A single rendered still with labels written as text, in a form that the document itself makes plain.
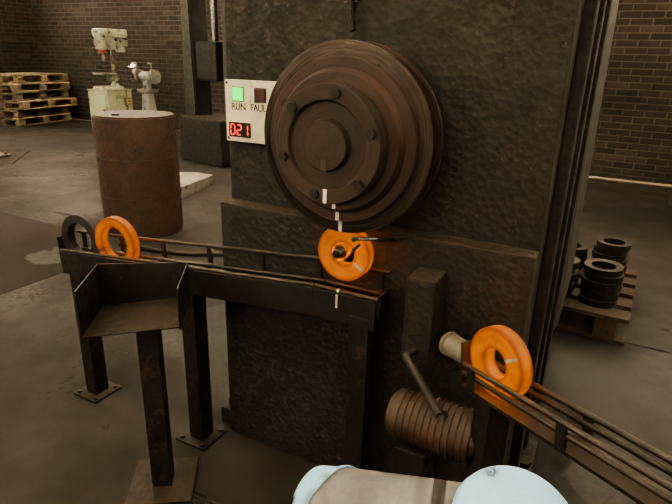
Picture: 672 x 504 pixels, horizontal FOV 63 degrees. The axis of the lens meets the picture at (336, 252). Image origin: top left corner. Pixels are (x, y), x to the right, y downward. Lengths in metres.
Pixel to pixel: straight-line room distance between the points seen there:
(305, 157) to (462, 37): 0.47
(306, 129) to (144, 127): 2.83
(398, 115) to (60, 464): 1.59
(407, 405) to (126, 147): 3.15
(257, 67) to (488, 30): 0.66
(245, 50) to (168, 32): 8.52
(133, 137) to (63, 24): 8.22
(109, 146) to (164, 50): 6.23
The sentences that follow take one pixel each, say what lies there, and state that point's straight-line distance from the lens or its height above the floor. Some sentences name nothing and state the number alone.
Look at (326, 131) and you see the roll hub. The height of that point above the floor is 1.15.
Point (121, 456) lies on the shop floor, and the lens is 2.13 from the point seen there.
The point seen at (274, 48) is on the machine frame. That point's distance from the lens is 1.65.
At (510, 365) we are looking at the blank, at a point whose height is 0.73.
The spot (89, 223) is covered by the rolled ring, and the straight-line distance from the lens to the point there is 2.14.
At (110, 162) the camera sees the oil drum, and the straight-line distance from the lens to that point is 4.19.
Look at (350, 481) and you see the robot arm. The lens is 0.48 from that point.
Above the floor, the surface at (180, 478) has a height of 0.01.
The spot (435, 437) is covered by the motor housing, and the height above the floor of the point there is 0.48.
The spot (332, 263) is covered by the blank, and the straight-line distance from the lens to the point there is 1.49.
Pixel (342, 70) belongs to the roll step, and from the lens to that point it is 1.33.
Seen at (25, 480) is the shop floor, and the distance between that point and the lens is 2.15.
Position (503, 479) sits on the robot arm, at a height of 1.01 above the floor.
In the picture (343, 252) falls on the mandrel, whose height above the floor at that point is 0.83.
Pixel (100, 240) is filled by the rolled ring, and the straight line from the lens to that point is 2.10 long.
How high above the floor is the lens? 1.31
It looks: 20 degrees down
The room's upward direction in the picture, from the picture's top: 2 degrees clockwise
